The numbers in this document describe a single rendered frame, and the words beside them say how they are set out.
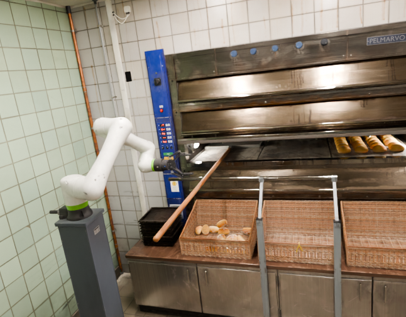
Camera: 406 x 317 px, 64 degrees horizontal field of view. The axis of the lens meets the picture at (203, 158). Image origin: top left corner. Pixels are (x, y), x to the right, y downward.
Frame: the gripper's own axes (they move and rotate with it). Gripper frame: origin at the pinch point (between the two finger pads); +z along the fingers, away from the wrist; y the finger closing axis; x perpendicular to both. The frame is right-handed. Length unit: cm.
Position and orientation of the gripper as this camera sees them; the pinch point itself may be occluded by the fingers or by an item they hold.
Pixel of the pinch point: (190, 164)
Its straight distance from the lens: 226.0
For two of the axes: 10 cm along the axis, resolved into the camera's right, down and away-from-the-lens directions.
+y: 1.1, 9.6, 2.5
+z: 9.5, -0.3, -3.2
